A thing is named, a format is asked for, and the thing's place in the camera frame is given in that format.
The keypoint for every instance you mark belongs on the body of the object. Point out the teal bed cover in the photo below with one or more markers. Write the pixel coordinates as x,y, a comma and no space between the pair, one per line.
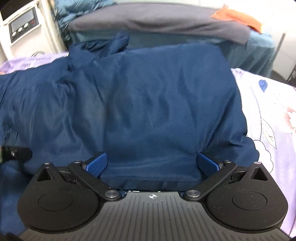
255,56

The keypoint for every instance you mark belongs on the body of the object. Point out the lavender floral bed sheet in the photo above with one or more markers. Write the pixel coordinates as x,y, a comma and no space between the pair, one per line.
249,205

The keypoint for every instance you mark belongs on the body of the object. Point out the navy blue padded jacket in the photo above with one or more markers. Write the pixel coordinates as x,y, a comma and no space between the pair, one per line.
150,110

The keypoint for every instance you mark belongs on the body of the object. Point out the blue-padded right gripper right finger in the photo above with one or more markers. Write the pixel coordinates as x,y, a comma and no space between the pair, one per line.
215,172

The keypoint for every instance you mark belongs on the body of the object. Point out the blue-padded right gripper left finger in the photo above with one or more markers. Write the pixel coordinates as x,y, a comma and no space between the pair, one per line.
88,172

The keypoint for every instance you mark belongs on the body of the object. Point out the grey blanket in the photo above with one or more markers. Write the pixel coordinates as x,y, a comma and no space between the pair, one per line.
162,18

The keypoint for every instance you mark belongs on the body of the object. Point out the white appliance with control panel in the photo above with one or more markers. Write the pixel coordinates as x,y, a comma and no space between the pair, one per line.
29,28

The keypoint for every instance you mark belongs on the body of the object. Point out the orange cloth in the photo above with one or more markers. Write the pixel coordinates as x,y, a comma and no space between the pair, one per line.
227,14

